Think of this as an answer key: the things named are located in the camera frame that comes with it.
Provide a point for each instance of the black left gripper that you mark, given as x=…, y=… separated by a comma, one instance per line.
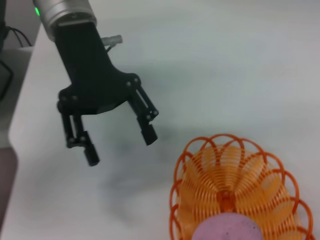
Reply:
x=90, y=75

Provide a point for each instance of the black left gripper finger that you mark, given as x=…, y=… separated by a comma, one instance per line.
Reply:
x=91, y=155
x=149, y=135

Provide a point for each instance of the orange woven plastic basket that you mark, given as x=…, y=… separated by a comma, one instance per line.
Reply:
x=226, y=200

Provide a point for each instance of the pink round peach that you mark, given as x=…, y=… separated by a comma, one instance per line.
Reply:
x=225, y=227

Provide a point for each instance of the dark robot torso front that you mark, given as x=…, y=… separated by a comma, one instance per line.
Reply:
x=7, y=200

